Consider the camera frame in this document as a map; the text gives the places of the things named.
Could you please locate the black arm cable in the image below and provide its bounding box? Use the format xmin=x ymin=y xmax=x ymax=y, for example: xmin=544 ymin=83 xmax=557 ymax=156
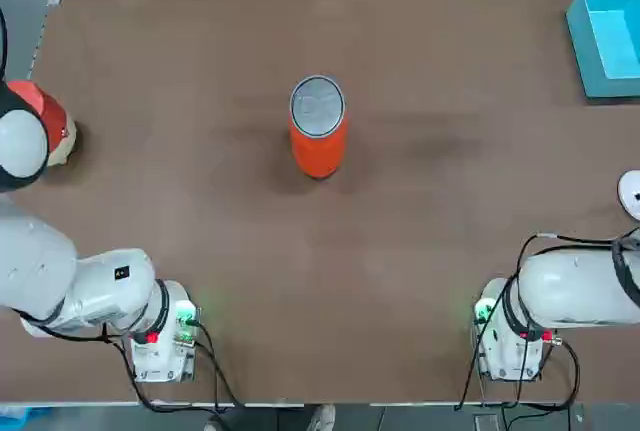
xmin=19 ymin=280 xmax=247 ymax=413
xmin=453 ymin=232 xmax=640 ymax=412

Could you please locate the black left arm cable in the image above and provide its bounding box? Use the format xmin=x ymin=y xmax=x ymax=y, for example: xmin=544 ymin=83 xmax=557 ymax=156
xmin=19 ymin=280 xmax=247 ymax=413

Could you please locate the red and cream rice cooker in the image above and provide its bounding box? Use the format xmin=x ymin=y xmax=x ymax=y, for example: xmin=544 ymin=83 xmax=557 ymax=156
xmin=7 ymin=79 xmax=78 ymax=168

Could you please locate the white round lamp base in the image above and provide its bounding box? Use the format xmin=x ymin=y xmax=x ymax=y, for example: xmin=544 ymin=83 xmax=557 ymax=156
xmin=617 ymin=169 xmax=640 ymax=223

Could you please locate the person's shoe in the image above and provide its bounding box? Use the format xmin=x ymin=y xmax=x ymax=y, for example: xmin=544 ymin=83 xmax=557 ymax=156
xmin=305 ymin=404 xmax=337 ymax=431

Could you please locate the red trash bin grey lid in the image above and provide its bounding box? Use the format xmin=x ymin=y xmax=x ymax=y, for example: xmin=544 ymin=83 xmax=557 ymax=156
xmin=288 ymin=74 xmax=348 ymax=180

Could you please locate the blue open box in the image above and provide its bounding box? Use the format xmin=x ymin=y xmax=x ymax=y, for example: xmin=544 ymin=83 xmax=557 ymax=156
xmin=565 ymin=0 xmax=640 ymax=101

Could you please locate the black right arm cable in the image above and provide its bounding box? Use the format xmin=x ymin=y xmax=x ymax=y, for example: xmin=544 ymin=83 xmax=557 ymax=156
xmin=453 ymin=232 xmax=640 ymax=412

